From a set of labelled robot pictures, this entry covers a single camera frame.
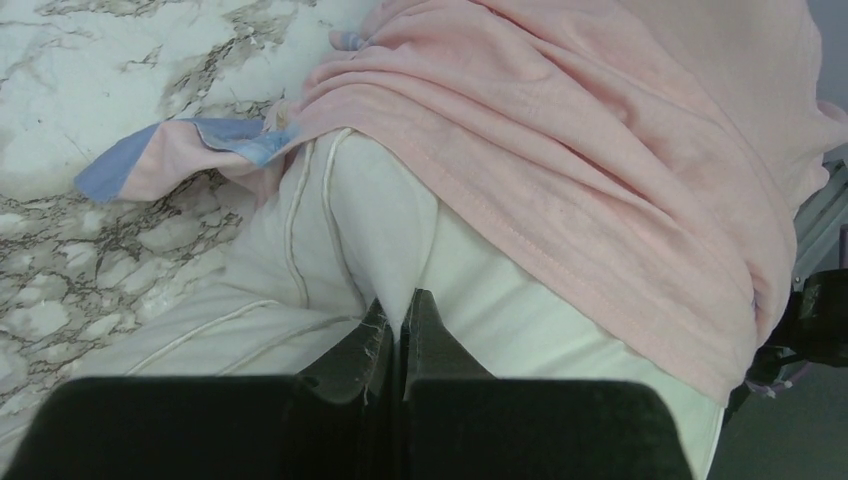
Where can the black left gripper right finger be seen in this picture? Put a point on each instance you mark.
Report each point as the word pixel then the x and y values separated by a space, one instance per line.
pixel 459 421

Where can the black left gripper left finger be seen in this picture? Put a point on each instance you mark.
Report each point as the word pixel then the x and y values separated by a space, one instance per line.
pixel 325 422

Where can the white pillow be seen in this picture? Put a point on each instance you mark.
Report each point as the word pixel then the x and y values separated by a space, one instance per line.
pixel 351 226

